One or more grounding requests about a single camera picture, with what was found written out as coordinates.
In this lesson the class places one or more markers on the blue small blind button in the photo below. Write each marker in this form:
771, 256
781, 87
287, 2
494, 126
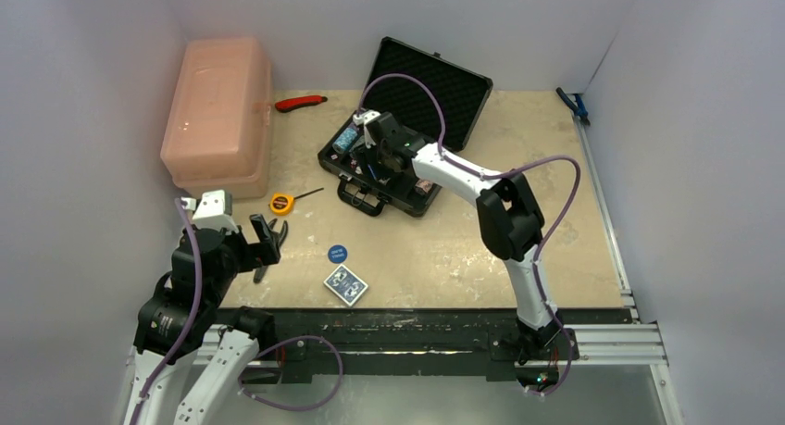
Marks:
337, 254

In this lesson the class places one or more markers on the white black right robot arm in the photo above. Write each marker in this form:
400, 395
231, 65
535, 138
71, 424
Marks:
509, 217

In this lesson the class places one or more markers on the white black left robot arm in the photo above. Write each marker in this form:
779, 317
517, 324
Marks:
173, 323

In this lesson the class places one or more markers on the blue backed playing card deck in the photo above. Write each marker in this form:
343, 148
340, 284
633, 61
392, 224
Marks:
346, 285

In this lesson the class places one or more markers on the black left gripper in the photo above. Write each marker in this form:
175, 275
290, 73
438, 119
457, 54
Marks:
255, 254

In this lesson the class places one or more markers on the black poker set case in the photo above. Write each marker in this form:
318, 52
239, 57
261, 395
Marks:
425, 93

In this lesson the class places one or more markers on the orange blue poker chip roll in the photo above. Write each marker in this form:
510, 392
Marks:
423, 187

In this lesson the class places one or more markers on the red utility knife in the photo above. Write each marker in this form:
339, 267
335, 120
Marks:
290, 104

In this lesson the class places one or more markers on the light blue poker chip roll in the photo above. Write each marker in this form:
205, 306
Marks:
345, 140

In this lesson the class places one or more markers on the yellow tape measure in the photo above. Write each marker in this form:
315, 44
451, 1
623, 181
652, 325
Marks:
282, 204

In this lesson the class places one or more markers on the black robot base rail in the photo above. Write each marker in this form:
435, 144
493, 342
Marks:
476, 342

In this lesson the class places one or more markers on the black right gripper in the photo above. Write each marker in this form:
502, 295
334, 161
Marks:
380, 150

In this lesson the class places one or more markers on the black grey wire stripper pliers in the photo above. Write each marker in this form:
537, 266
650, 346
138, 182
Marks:
270, 254

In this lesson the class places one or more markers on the pink translucent plastic storage box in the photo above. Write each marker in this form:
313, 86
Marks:
219, 133

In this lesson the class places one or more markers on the blue handled pliers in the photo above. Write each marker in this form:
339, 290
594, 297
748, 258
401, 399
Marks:
575, 104

